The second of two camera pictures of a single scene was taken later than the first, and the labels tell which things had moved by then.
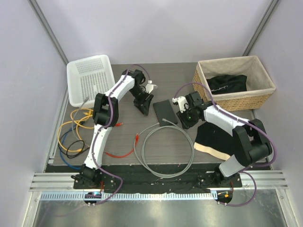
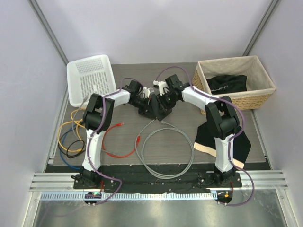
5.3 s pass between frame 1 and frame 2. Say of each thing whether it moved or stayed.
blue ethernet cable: stayed
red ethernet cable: stayed
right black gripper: moved
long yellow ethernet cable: stayed
